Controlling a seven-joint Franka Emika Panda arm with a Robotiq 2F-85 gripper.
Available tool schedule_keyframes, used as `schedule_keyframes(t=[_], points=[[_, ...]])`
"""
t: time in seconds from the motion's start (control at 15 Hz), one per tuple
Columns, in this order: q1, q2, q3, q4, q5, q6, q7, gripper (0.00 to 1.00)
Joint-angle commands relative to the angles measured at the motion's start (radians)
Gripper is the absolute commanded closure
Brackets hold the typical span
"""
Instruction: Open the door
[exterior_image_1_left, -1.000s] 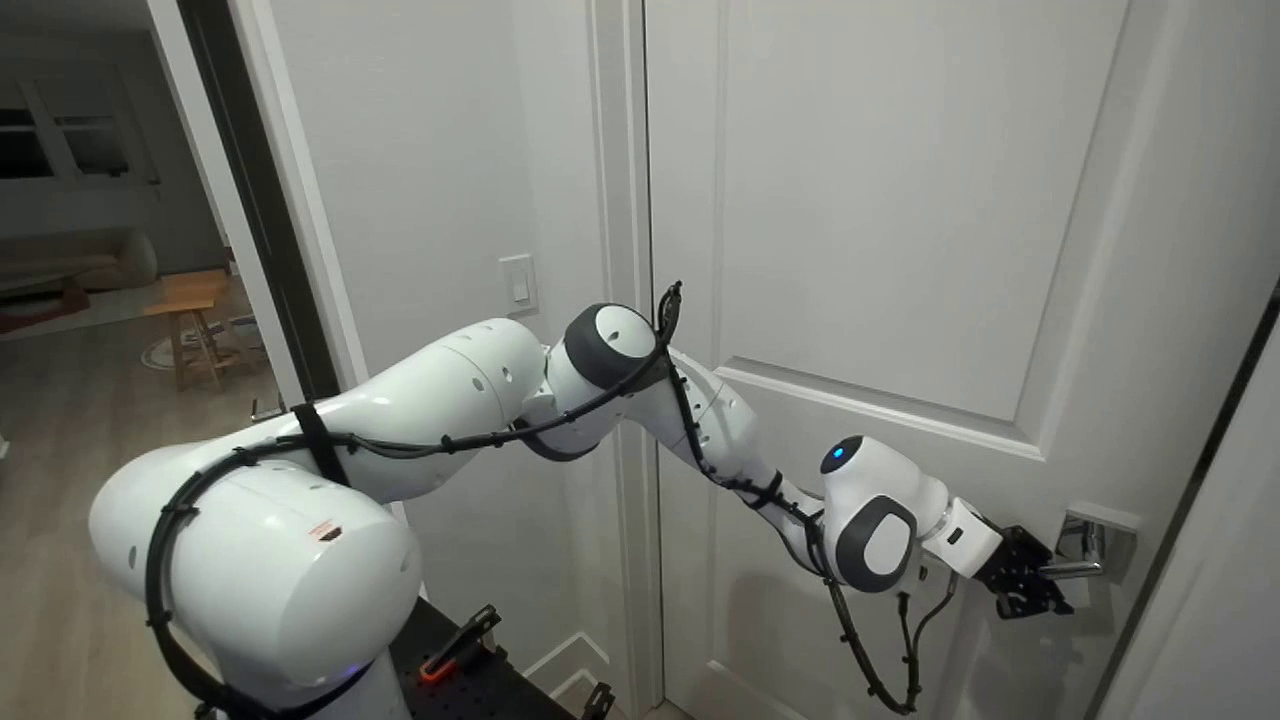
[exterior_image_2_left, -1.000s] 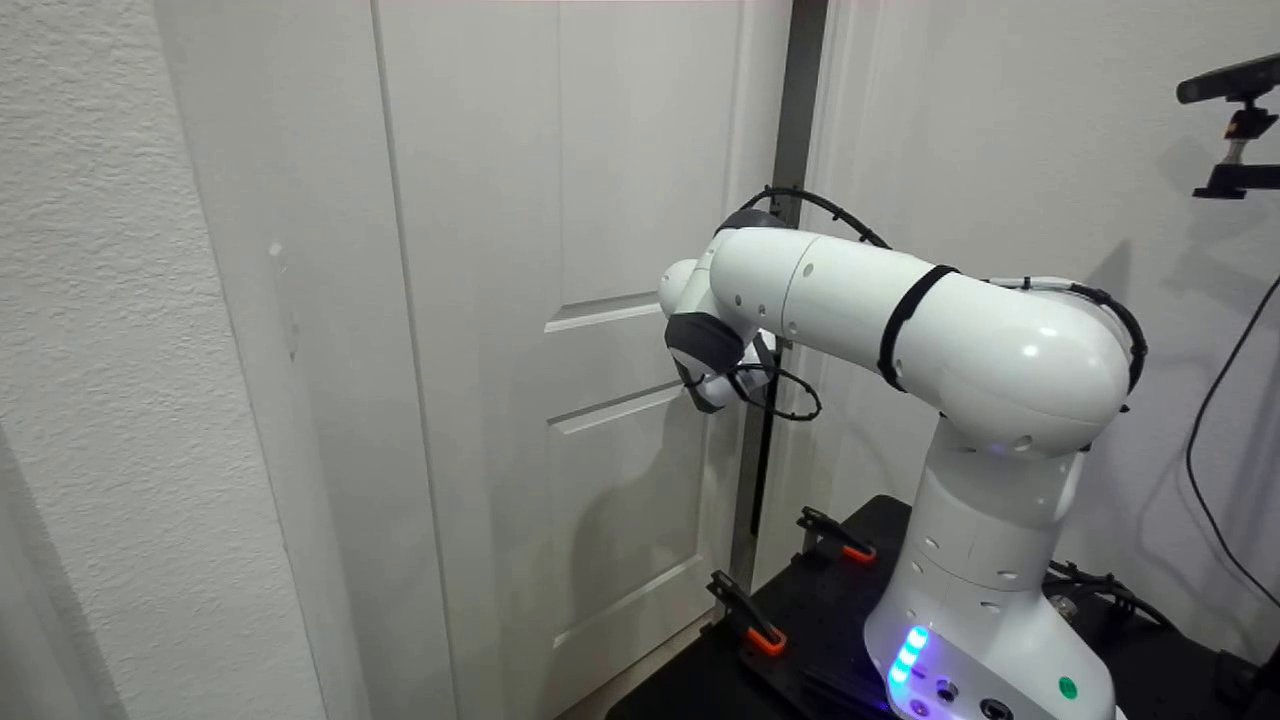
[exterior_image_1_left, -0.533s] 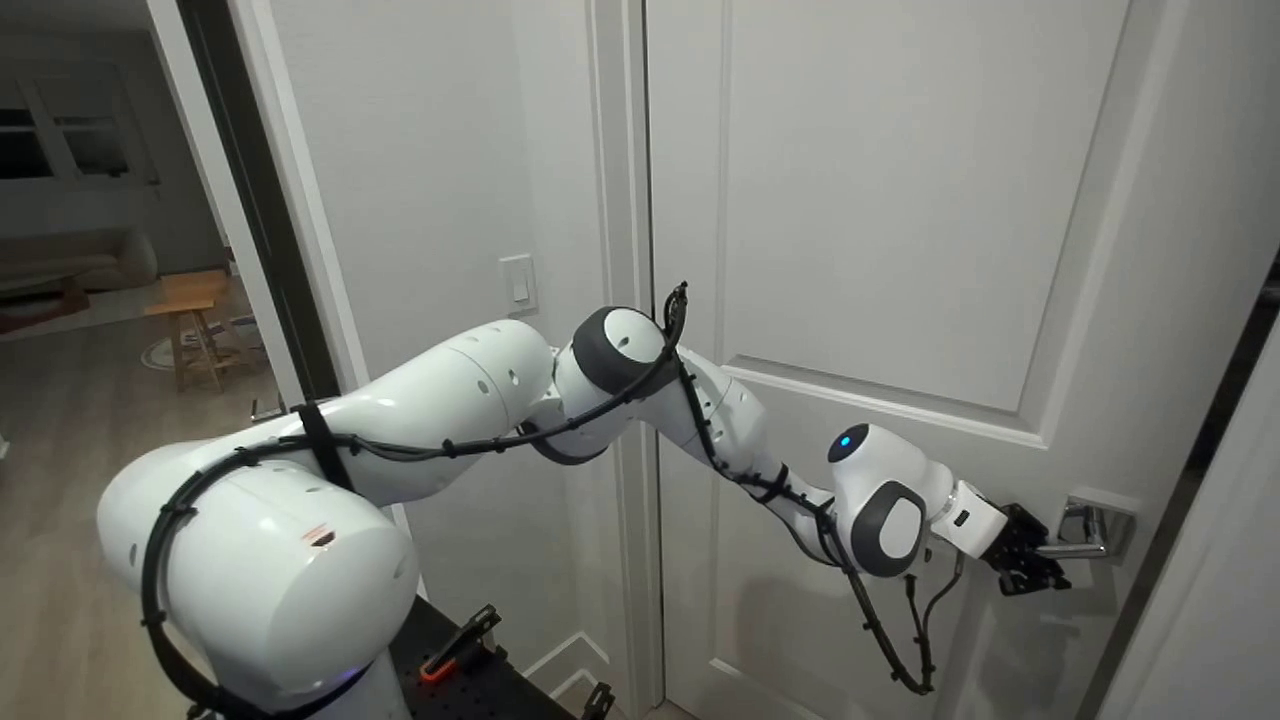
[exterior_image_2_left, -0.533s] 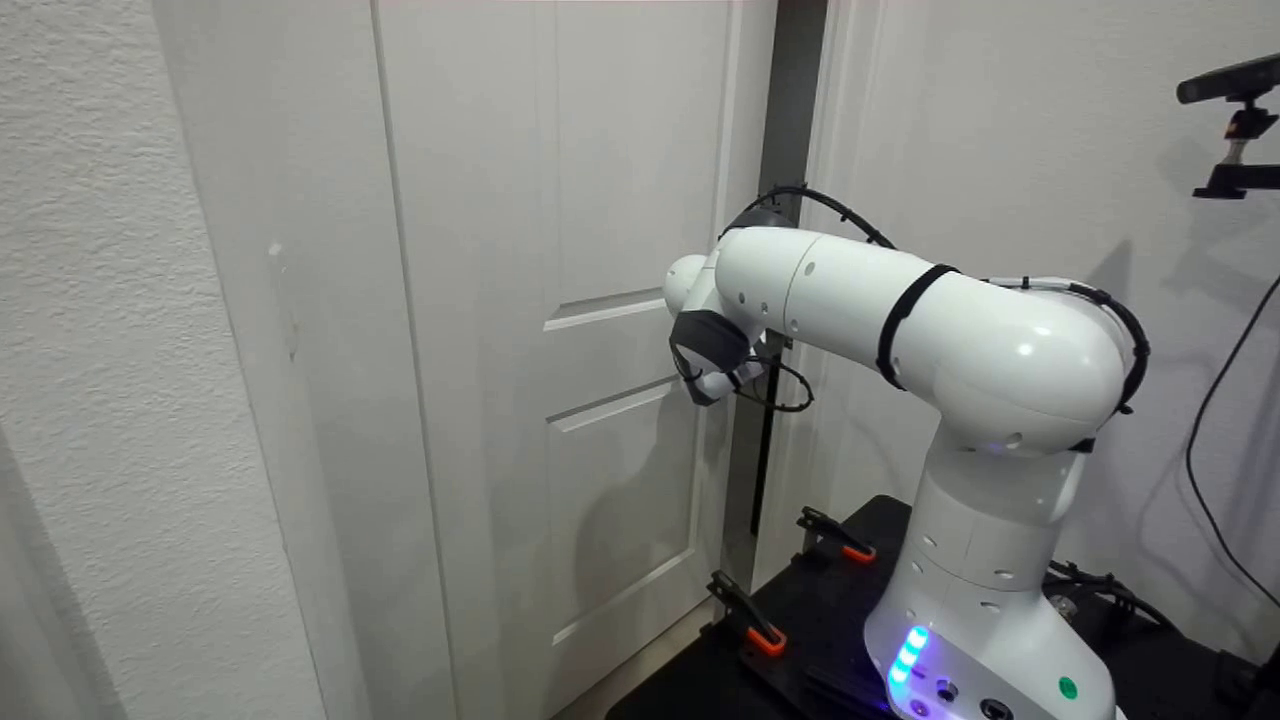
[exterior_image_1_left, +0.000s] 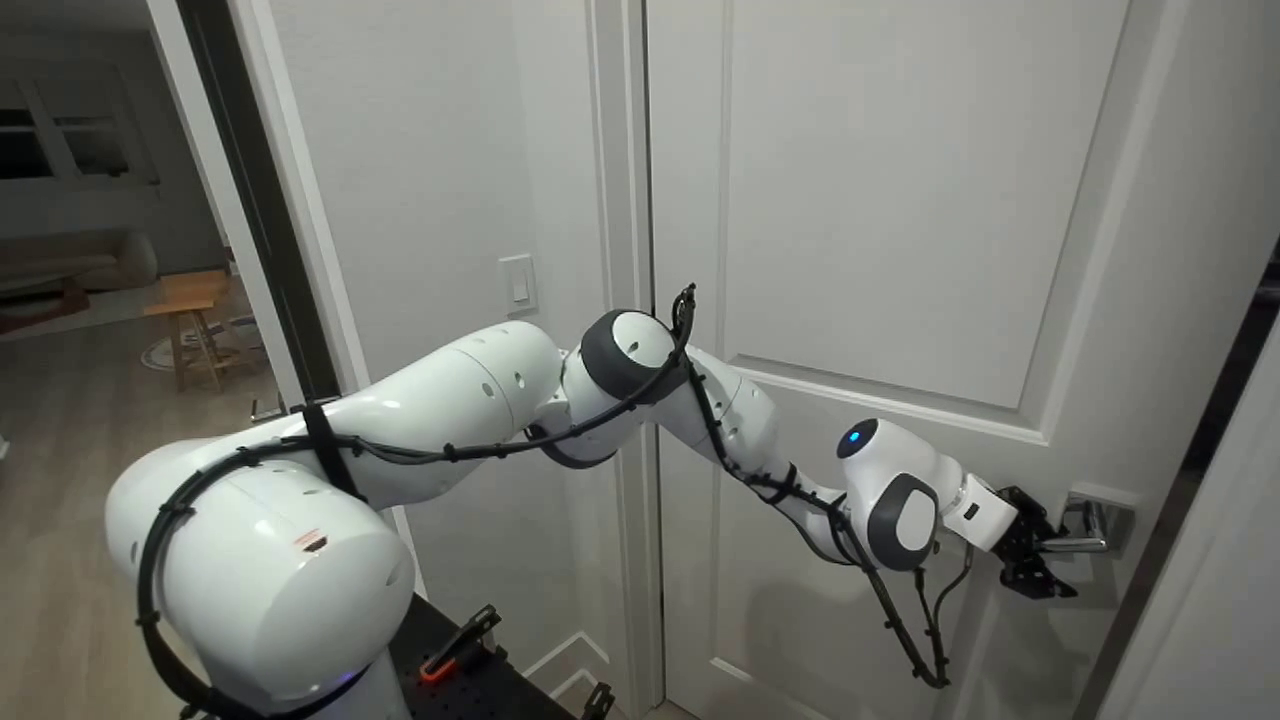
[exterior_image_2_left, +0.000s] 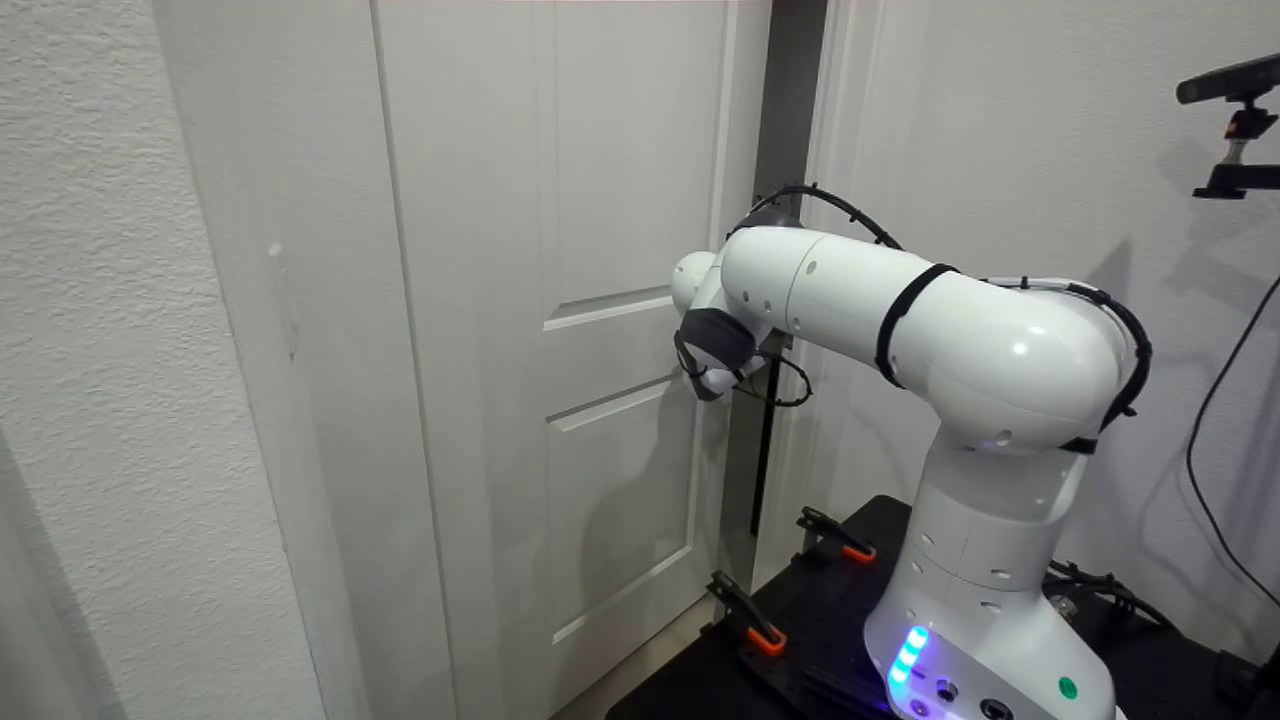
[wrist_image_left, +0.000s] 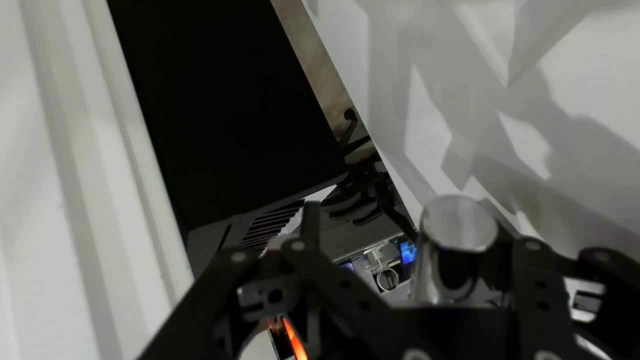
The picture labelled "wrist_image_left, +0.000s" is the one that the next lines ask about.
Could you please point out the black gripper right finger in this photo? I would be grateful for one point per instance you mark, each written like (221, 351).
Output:
(552, 307)

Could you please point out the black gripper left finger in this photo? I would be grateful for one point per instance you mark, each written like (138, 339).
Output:
(213, 300)

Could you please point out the grey vented box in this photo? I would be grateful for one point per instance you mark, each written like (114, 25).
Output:
(253, 231)

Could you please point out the white panel door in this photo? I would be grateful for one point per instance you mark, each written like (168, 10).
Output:
(587, 66)

